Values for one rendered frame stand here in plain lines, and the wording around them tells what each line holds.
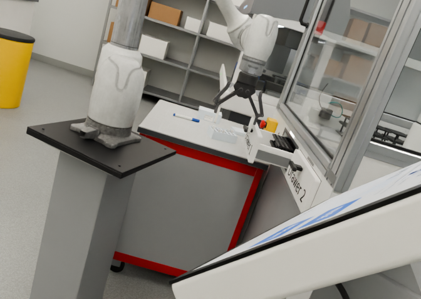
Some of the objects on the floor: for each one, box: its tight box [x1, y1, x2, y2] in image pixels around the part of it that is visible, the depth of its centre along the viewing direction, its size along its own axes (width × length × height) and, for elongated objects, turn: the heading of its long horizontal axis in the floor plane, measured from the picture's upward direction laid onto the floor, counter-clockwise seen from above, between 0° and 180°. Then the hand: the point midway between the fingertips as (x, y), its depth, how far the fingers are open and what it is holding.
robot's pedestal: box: [27, 142, 136, 299], centre depth 145 cm, size 30×30×76 cm
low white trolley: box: [110, 100, 269, 277], centre depth 204 cm, size 58×62×76 cm
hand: (232, 124), depth 148 cm, fingers open, 13 cm apart
